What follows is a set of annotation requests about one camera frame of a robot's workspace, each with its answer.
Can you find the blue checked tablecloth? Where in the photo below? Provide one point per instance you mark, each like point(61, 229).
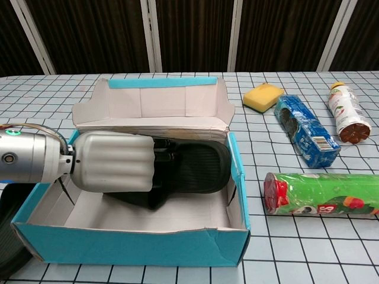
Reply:
point(296, 251)

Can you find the yellow capped drink bottle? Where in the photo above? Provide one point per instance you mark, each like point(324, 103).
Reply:
point(345, 112)

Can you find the blue cookie package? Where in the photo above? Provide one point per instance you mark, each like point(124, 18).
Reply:
point(308, 139)

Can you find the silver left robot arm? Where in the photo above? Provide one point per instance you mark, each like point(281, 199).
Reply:
point(29, 156)

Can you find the yellow green scrub sponge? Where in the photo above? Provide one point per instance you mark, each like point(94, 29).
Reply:
point(260, 97)

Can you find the light blue shoe box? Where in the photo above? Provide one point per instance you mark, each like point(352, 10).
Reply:
point(133, 245)

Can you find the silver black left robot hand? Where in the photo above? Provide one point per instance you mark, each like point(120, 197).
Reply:
point(112, 162)

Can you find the white screen frame post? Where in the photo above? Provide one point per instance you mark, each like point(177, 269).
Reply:
point(34, 37)
point(334, 35)
point(151, 35)
point(236, 35)

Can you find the green chips can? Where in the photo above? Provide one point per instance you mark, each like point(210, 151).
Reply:
point(319, 192)

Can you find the black rubber slipper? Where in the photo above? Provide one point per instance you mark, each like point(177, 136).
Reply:
point(9, 236)
point(201, 168)

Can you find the dark brown screen panel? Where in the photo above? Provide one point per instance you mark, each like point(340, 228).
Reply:
point(364, 38)
point(195, 35)
point(284, 35)
point(94, 35)
point(12, 44)

